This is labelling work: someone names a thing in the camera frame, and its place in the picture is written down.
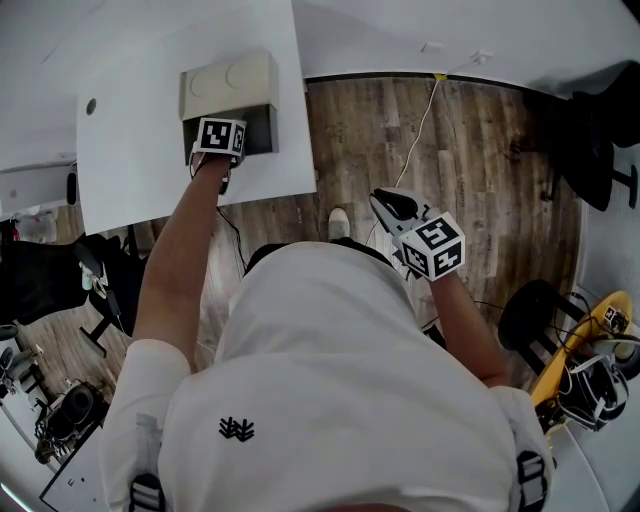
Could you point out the white printed tag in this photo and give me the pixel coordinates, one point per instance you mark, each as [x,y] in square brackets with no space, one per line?
[101,287]

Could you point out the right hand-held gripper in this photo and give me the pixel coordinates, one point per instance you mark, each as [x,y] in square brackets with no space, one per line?
[430,245]

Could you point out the white table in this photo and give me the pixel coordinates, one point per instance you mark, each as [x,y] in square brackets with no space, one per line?
[140,165]

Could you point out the white desk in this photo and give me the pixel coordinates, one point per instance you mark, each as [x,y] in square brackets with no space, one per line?
[75,485]

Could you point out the grey table grommet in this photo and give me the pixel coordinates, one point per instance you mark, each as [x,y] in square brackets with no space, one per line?
[90,106]

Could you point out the black camera rig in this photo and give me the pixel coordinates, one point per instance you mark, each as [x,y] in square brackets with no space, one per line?
[75,405]

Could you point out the small black-lined bin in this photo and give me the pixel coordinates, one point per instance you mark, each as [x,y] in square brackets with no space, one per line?
[72,187]

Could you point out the black mesh office chair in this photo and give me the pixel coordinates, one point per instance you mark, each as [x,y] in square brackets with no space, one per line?
[35,280]

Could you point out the person's white shirt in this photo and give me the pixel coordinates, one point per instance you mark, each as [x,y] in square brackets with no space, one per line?
[325,375]

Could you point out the beige grey box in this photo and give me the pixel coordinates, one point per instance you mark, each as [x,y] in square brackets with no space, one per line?
[225,80]

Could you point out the yellow board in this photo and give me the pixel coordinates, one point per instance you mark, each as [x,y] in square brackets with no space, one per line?
[547,385]

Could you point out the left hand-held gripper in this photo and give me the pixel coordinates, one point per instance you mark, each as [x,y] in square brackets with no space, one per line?
[217,135]

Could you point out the white shoe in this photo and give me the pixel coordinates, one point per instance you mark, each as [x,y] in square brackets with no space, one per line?
[338,222]

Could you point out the white wall socket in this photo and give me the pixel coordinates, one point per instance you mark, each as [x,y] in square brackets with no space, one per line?
[432,47]
[482,57]

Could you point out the person's black trousers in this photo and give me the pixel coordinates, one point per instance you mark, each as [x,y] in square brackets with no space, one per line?
[255,257]

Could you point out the pale green bottle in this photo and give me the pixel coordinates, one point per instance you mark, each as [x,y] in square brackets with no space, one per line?
[87,277]

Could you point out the black round stool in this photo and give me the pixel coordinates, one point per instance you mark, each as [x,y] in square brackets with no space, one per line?
[525,310]

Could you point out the person's right forearm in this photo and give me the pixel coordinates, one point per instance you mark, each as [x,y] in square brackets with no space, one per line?
[465,330]

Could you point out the black padded office chair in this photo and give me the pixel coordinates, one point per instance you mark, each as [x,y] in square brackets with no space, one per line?
[600,150]

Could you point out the small black-white tag block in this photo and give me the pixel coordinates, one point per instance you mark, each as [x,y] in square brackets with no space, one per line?
[615,317]

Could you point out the black phone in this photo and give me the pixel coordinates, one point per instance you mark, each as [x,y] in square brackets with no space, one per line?
[113,302]

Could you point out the person's left forearm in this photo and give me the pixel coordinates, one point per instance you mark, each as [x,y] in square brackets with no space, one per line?
[170,280]

